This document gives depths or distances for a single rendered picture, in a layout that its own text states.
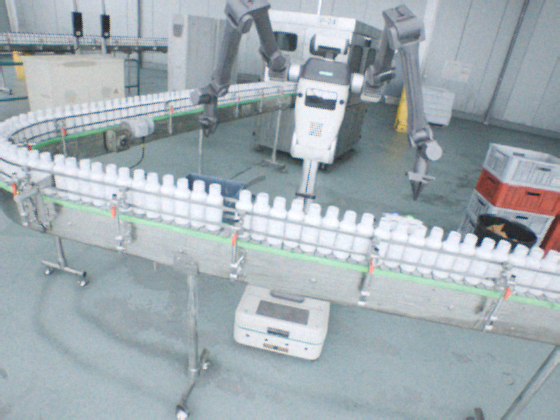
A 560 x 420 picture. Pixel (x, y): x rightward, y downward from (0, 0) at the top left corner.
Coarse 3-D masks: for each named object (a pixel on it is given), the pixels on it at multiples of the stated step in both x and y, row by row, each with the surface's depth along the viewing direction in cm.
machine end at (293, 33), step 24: (288, 24) 438; (312, 24) 418; (336, 24) 405; (360, 24) 412; (288, 48) 448; (360, 48) 451; (264, 72) 477; (360, 72) 484; (360, 96) 519; (264, 120) 504; (288, 120) 486; (360, 120) 565; (264, 144) 521; (288, 144) 500; (336, 144) 492
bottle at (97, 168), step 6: (96, 162) 126; (96, 168) 124; (102, 168) 127; (96, 174) 125; (102, 174) 126; (96, 180) 125; (102, 180) 126; (96, 186) 126; (102, 186) 127; (96, 192) 127; (102, 192) 128; (96, 204) 129; (102, 204) 130
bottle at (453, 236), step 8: (456, 232) 112; (448, 240) 112; (456, 240) 110; (448, 248) 111; (456, 248) 111; (440, 256) 114; (448, 256) 112; (440, 264) 114; (448, 264) 113; (440, 272) 115
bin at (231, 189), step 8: (192, 176) 184; (200, 176) 183; (208, 176) 182; (176, 184) 168; (192, 184) 186; (208, 184) 184; (224, 184) 182; (232, 184) 181; (240, 184) 181; (208, 192) 186; (224, 192) 184; (232, 192) 184; (232, 224) 169
